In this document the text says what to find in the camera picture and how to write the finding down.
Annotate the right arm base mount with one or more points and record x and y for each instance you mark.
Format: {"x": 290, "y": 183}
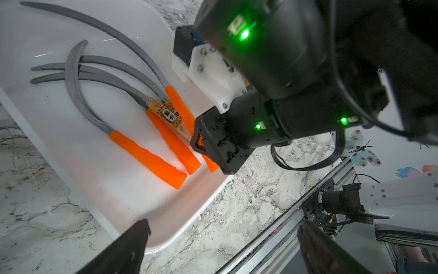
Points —
{"x": 315, "y": 212}

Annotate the white plastic storage tray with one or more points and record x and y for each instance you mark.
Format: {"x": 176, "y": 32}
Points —
{"x": 116, "y": 188}

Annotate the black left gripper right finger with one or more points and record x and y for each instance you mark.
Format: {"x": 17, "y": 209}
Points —
{"x": 322, "y": 255}

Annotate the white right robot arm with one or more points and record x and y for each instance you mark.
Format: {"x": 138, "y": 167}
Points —
{"x": 316, "y": 67}

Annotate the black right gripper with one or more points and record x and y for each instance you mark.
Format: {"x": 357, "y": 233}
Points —
{"x": 254, "y": 120}

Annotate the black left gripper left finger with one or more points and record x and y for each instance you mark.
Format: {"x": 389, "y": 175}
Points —
{"x": 124, "y": 255}

